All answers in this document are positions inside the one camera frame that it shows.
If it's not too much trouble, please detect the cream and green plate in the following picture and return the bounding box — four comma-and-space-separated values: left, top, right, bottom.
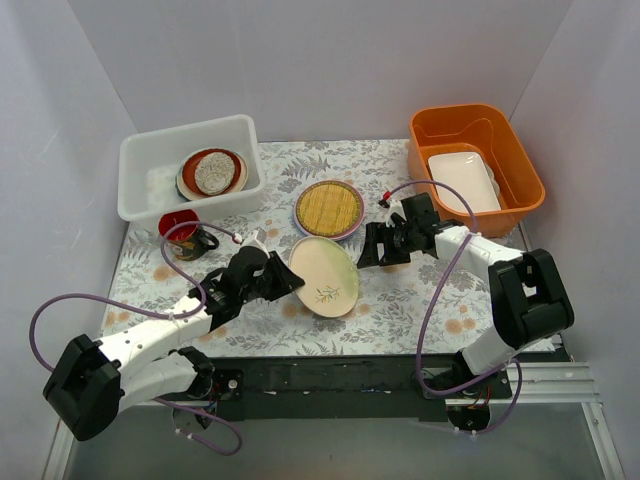
288, 236, 359, 318

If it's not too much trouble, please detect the pink round plate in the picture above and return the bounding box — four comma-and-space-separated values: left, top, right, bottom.
291, 181, 368, 243

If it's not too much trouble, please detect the cream and blue plate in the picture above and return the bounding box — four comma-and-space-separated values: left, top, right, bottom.
175, 147, 250, 202

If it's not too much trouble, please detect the speckled grey oval plate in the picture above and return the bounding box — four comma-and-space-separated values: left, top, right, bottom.
194, 151, 239, 196

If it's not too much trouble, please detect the red brown rimmed plate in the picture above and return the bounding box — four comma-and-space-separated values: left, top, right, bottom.
179, 148, 246, 198

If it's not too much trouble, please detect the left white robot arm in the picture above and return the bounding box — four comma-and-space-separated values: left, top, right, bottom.
43, 246, 305, 441

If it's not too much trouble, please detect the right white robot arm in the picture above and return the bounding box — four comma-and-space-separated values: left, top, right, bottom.
357, 193, 575, 398

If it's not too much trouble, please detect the orange plastic bin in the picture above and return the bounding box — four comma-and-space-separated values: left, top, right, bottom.
407, 103, 545, 238

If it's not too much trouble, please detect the white plastic bin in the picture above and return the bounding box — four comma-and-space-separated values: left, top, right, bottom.
117, 114, 266, 232

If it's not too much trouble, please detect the white rectangular dish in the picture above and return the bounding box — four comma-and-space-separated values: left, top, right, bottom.
427, 151, 501, 214

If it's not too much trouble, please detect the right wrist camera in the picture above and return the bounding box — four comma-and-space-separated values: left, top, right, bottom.
378, 191, 406, 227

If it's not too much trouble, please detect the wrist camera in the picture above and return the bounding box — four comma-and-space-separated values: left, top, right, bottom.
378, 191, 406, 227
241, 228, 268, 252

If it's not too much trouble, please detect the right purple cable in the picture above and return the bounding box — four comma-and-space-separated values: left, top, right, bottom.
378, 180, 524, 434

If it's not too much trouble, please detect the purple cable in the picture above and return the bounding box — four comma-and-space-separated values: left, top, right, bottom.
28, 222, 246, 456
378, 180, 524, 434

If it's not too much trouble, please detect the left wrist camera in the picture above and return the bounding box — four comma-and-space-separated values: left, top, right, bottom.
241, 228, 268, 252

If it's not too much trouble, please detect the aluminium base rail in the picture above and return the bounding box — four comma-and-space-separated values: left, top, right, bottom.
45, 352, 625, 479

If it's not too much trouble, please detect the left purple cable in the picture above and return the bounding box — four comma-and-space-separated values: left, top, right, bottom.
28, 222, 246, 456

